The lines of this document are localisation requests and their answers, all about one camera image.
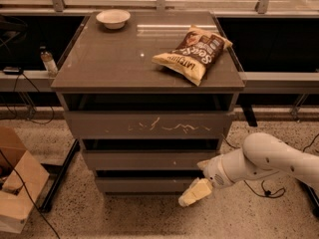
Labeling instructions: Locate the yellow brown chip bag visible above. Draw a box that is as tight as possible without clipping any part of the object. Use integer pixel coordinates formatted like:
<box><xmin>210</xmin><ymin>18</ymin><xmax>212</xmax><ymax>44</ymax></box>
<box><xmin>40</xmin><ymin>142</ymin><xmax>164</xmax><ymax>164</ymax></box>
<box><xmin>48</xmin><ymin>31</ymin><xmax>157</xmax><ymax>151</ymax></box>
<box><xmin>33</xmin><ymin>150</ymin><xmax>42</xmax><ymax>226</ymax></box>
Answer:
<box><xmin>152</xmin><ymin>25</ymin><xmax>232</xmax><ymax>86</ymax></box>

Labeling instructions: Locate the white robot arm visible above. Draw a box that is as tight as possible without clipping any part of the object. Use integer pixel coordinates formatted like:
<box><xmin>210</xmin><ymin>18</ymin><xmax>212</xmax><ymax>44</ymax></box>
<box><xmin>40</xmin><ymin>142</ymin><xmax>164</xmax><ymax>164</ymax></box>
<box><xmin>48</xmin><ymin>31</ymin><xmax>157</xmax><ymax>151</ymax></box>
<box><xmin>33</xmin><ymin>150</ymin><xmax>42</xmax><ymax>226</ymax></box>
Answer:
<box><xmin>178</xmin><ymin>132</ymin><xmax>319</xmax><ymax>207</ymax></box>

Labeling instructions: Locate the grey drawer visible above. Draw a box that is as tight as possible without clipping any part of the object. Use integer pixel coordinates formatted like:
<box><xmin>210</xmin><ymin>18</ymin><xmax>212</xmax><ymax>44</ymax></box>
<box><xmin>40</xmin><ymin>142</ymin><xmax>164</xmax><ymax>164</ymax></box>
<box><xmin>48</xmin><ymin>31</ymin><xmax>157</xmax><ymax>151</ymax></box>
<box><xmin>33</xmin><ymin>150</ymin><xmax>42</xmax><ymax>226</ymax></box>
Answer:
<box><xmin>95</xmin><ymin>177</ymin><xmax>193</xmax><ymax>193</ymax></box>
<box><xmin>65</xmin><ymin>112</ymin><xmax>233</xmax><ymax>139</ymax></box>
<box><xmin>82</xmin><ymin>150</ymin><xmax>219</xmax><ymax>170</ymax></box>

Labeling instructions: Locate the black hanging cable left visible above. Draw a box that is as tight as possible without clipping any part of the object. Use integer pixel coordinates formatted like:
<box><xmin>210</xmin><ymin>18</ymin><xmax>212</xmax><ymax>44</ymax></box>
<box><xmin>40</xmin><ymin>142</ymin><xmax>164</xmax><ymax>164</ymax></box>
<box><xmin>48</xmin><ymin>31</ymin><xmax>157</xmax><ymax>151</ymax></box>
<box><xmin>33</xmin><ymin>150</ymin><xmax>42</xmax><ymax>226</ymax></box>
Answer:
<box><xmin>0</xmin><ymin>33</ymin><xmax>56</xmax><ymax>125</ymax></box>

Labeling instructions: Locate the grey middle drawer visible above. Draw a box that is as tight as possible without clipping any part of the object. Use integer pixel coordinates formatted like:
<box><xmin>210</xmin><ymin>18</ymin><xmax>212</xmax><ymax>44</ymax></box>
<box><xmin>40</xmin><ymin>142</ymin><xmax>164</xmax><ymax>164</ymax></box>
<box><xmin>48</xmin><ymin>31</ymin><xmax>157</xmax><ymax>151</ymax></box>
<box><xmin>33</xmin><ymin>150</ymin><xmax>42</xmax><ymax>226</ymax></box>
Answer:
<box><xmin>82</xmin><ymin>150</ymin><xmax>219</xmax><ymax>170</ymax></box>

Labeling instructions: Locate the grey drawer cabinet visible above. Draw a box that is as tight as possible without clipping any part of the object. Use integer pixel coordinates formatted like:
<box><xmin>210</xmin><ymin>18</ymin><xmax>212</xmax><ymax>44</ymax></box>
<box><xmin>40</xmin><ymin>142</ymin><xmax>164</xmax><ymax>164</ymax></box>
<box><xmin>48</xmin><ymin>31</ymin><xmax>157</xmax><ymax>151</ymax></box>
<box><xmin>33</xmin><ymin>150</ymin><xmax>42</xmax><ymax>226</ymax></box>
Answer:
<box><xmin>52</xmin><ymin>11</ymin><xmax>244</xmax><ymax>180</ymax></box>

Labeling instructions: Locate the black right stand leg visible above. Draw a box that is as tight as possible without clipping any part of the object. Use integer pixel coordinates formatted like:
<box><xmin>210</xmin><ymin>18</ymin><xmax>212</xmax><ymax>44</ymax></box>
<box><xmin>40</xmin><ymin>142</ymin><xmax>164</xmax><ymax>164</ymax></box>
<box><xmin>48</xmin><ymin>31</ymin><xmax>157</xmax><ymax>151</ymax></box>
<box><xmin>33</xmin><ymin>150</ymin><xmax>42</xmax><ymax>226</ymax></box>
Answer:
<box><xmin>301</xmin><ymin>183</ymin><xmax>319</xmax><ymax>219</ymax></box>

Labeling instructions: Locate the black cable over box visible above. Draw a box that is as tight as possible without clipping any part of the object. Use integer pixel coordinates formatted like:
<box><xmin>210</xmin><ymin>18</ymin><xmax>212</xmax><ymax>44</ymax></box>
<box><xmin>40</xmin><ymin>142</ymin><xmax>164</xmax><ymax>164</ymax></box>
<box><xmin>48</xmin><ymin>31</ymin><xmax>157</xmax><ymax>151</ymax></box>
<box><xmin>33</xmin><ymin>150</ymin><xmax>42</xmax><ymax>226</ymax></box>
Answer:
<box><xmin>0</xmin><ymin>147</ymin><xmax>63</xmax><ymax>239</ymax></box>

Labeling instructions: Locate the grey bottom drawer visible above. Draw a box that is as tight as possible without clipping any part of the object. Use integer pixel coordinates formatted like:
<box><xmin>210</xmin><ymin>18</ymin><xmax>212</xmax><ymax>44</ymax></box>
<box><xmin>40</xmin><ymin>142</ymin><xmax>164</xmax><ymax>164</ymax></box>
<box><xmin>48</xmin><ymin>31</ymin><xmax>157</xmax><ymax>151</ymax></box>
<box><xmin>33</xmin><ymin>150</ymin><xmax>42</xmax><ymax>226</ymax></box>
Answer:
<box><xmin>95</xmin><ymin>177</ymin><xmax>193</xmax><ymax>193</ymax></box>

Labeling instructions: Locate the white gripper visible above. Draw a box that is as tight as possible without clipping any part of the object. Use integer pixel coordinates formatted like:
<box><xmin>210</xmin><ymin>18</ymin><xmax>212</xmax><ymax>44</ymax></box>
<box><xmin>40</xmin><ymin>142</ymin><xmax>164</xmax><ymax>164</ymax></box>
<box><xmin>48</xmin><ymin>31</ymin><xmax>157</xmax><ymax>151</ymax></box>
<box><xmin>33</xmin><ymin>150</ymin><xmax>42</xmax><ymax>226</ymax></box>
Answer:
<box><xmin>178</xmin><ymin>155</ymin><xmax>229</xmax><ymax>207</ymax></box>

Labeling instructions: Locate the grey top drawer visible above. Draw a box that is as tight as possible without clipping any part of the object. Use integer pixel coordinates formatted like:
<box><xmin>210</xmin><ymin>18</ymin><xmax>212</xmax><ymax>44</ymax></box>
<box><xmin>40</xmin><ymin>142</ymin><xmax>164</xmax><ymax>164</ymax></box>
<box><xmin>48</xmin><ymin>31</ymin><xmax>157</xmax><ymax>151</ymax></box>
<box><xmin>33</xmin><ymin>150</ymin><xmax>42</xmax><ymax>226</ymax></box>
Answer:
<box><xmin>65</xmin><ymin>112</ymin><xmax>233</xmax><ymax>139</ymax></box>

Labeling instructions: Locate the black stand leg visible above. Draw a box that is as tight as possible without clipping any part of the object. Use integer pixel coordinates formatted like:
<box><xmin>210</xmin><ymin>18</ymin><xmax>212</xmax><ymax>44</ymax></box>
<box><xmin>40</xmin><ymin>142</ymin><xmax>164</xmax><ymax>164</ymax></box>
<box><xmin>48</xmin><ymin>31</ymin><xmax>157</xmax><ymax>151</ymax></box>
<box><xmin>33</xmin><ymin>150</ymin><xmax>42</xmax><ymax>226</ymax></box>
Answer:
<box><xmin>40</xmin><ymin>139</ymin><xmax>80</xmax><ymax>213</ymax></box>
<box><xmin>301</xmin><ymin>183</ymin><xmax>319</xmax><ymax>219</ymax></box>

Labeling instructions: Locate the cardboard box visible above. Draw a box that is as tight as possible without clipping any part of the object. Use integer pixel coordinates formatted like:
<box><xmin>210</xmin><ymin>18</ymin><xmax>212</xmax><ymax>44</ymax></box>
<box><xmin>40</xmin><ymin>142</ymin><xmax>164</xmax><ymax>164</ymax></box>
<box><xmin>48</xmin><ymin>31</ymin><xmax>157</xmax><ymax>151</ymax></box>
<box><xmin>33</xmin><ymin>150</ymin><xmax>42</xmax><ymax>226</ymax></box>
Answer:
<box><xmin>0</xmin><ymin>126</ymin><xmax>49</xmax><ymax>233</ymax></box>

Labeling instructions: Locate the small glass bottle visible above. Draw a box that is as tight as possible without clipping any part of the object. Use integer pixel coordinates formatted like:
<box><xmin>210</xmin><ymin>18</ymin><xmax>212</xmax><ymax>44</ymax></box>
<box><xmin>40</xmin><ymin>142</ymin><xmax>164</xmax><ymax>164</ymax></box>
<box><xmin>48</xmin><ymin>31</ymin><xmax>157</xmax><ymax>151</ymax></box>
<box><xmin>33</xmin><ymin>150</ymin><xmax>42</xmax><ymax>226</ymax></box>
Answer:
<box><xmin>40</xmin><ymin>46</ymin><xmax>58</xmax><ymax>78</ymax></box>

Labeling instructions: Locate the black left stand leg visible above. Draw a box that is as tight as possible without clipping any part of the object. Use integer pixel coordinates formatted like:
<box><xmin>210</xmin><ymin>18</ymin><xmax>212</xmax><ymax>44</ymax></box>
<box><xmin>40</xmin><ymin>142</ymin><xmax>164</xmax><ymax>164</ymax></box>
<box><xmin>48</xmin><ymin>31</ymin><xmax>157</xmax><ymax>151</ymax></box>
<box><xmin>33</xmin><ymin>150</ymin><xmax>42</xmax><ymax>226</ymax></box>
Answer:
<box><xmin>40</xmin><ymin>139</ymin><xmax>80</xmax><ymax>213</ymax></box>

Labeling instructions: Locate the small black device on ledge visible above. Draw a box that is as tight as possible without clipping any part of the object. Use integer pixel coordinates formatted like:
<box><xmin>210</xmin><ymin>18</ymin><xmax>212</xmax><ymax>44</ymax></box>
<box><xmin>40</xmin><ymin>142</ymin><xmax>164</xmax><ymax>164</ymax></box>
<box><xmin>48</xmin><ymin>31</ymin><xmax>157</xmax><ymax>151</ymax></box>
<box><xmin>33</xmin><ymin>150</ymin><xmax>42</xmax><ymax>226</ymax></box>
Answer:
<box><xmin>3</xmin><ymin>67</ymin><xmax>23</xmax><ymax>75</ymax></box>

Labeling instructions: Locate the white ceramic bowl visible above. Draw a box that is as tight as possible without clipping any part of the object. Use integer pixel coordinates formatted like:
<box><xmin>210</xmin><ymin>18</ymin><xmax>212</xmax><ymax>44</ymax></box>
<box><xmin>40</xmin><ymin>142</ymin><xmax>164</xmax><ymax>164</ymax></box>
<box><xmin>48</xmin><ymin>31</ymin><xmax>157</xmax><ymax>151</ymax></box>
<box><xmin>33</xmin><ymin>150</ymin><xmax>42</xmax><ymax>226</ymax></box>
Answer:
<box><xmin>96</xmin><ymin>9</ymin><xmax>131</xmax><ymax>30</ymax></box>

